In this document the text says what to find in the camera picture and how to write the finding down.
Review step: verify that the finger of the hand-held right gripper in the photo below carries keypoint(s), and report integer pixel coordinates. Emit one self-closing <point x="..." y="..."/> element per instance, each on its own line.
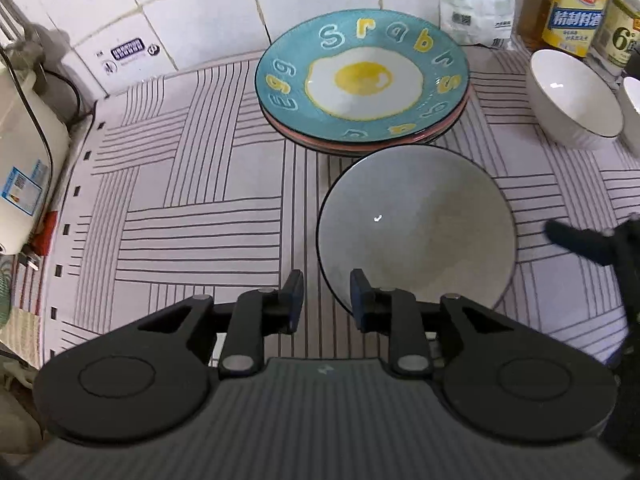
<point x="580" y="245"/>

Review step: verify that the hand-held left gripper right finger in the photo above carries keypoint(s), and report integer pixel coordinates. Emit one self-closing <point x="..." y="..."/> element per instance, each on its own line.
<point x="357" y="296"/>

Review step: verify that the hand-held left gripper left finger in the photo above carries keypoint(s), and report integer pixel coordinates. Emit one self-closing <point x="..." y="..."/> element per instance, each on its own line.
<point x="298" y="296"/>

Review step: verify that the white bowl with dark rim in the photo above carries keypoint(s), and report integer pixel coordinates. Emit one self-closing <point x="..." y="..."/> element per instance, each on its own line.
<point x="415" y="220"/>
<point x="634" y="110"/>
<point x="565" y="90"/>

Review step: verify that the pink rabbit print plate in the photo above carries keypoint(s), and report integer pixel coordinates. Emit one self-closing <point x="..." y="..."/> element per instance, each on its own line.
<point x="295" y="139"/>

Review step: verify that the blue fried egg plate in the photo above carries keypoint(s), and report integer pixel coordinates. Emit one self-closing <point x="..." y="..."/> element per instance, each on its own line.
<point x="365" y="75"/>

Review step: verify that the striped tablecloth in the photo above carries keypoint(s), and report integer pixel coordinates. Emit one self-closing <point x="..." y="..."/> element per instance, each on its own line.
<point x="175" y="220"/>

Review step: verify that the clear vinegar bottle yellow cap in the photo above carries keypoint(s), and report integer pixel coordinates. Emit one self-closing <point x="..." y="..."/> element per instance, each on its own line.
<point x="620" y="35"/>

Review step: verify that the yellow label cooking wine bottle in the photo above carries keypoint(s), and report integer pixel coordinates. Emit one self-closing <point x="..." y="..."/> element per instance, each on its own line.
<point x="575" y="15"/>

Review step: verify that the white plastic salt bag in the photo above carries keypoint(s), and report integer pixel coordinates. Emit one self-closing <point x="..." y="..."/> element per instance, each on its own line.
<point x="475" y="5"/>

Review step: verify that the white rice cooker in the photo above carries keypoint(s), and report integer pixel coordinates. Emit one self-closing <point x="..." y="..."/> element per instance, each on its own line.
<point x="25" y="160"/>

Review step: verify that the hanging metal utensil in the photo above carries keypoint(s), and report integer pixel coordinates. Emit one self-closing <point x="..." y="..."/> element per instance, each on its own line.
<point x="35" y="40"/>

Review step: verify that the small wall sticker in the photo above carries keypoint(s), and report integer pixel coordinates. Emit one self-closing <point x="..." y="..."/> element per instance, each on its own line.
<point x="127" y="55"/>

